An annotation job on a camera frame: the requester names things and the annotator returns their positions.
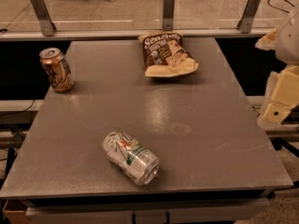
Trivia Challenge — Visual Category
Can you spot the brown chip bag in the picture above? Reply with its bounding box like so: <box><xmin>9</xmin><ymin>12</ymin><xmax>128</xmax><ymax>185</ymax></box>
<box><xmin>138</xmin><ymin>32</ymin><xmax>199</xmax><ymax>77</ymax></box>

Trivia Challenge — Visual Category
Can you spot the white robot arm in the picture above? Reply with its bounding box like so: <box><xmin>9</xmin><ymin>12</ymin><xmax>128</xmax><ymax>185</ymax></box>
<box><xmin>255</xmin><ymin>5</ymin><xmax>299</xmax><ymax>129</ymax></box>

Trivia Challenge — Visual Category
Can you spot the orange soda can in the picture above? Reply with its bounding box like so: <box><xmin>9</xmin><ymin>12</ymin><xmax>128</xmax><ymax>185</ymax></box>
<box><xmin>39</xmin><ymin>48</ymin><xmax>74</xmax><ymax>92</ymax></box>

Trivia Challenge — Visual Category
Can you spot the black cable at left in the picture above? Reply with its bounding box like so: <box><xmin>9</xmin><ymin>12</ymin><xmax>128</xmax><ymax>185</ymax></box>
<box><xmin>0</xmin><ymin>98</ymin><xmax>36</xmax><ymax>118</ymax></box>

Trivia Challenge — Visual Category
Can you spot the left metal bracket post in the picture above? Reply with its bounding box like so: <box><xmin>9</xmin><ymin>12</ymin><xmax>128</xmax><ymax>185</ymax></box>
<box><xmin>30</xmin><ymin>0</ymin><xmax>56</xmax><ymax>36</ymax></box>

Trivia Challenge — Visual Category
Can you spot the right metal bracket post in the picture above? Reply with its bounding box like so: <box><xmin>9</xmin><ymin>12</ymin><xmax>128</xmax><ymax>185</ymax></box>
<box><xmin>237</xmin><ymin>0</ymin><xmax>262</xmax><ymax>34</ymax></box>

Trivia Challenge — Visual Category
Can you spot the silver green 7up can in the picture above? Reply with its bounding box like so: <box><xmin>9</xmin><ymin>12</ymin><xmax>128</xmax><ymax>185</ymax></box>
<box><xmin>102</xmin><ymin>132</ymin><xmax>160</xmax><ymax>186</ymax></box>

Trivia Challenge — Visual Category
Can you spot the middle metal bracket post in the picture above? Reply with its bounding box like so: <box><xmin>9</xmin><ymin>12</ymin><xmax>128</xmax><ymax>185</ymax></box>
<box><xmin>163</xmin><ymin>0</ymin><xmax>175</xmax><ymax>31</ymax></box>

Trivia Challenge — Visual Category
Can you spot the metal bracket post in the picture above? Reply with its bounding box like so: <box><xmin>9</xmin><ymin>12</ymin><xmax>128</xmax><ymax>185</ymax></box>
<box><xmin>237</xmin><ymin>0</ymin><xmax>262</xmax><ymax>34</ymax></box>
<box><xmin>163</xmin><ymin>0</ymin><xmax>175</xmax><ymax>31</ymax></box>
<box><xmin>30</xmin><ymin>0</ymin><xmax>56</xmax><ymax>36</ymax></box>

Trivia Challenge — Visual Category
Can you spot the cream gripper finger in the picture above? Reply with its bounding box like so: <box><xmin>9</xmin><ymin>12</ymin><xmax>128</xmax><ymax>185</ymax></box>
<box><xmin>257</xmin><ymin>64</ymin><xmax>299</xmax><ymax>129</ymax></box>
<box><xmin>255</xmin><ymin>26</ymin><xmax>278</xmax><ymax>50</ymax></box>

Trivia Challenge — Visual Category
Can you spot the cardboard box corner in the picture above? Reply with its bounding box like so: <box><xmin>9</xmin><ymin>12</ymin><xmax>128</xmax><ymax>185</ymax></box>
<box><xmin>3</xmin><ymin>200</ymin><xmax>32</xmax><ymax>224</ymax></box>

